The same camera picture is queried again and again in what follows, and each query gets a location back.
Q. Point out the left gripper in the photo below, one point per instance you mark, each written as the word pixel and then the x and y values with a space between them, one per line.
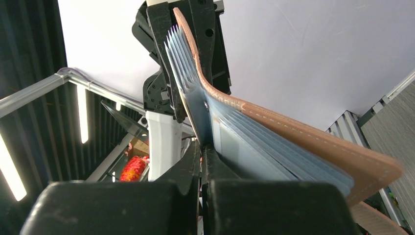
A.
pixel 152 23

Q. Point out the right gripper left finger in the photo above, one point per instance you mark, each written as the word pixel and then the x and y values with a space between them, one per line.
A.
pixel 167 206

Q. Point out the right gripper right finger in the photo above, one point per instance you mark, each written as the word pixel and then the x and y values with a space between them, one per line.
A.
pixel 234 206

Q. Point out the pink leather card holder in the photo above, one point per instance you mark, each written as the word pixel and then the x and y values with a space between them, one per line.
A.
pixel 267 145

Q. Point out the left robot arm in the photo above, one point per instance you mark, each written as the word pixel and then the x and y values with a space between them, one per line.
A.
pixel 165 133

